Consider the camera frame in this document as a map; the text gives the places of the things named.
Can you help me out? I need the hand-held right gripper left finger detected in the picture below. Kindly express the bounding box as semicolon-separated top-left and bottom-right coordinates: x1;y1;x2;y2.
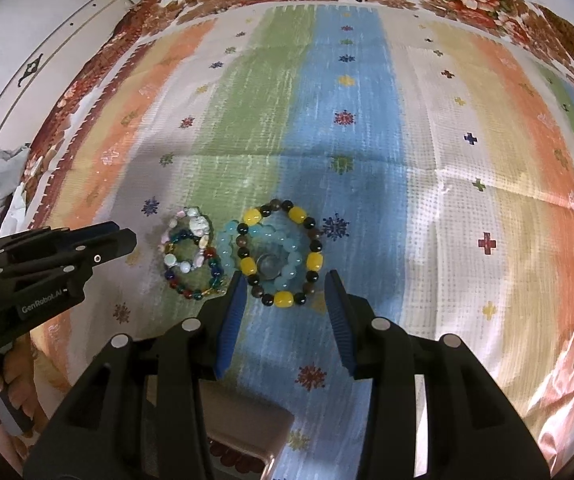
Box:
22;271;249;480

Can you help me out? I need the clear round glass bead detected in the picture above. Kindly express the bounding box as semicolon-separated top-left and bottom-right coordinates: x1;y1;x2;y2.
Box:
255;253;281;279

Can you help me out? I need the light blue bead bracelet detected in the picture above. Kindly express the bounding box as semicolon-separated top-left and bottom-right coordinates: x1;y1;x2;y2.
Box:
215;222;314;292

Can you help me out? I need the white panelled headboard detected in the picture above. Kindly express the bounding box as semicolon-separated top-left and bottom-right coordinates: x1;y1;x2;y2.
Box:
0;0;160;133

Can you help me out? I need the striped pastel cloth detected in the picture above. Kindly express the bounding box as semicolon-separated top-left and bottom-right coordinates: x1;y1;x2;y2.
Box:
32;2;574;480

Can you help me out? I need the white crumpled cloth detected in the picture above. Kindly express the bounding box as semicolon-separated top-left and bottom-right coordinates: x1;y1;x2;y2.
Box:
0;144;35;233

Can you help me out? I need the beige jewelry box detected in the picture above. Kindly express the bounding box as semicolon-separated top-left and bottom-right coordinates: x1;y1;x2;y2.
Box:
206;389;296;480

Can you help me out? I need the yellow and dark bead bracelet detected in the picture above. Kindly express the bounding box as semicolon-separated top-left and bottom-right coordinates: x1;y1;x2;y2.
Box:
235;200;326;310

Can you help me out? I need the white pearl shell bracelet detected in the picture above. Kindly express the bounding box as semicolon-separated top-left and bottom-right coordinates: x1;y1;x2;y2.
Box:
159;205;214;274

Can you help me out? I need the multicolour glass bead bracelet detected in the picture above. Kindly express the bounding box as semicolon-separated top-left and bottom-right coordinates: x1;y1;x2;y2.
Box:
159;227;229;302

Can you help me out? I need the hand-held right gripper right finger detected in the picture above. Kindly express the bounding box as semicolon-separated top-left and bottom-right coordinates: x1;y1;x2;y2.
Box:
324;269;550;480

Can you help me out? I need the red bead bracelet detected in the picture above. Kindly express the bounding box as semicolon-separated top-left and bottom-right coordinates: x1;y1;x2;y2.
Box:
211;437;266;473

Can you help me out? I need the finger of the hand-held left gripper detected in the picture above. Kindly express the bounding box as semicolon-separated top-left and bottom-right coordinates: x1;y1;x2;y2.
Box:
0;228;138;279
0;221;120;267

